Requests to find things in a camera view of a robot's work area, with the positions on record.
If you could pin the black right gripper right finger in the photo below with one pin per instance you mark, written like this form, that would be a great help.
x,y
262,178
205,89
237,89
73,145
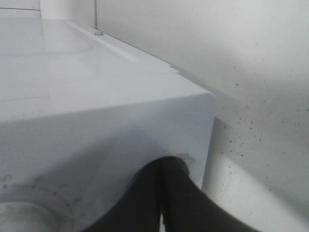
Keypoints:
x,y
187,209

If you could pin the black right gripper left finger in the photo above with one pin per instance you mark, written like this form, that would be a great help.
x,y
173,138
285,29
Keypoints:
x,y
139,210

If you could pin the white microwave oven body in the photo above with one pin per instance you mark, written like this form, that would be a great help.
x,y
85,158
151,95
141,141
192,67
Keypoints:
x,y
82,112

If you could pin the upper white power knob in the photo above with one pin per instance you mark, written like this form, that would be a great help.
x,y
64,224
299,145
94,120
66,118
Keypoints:
x,y
35,212

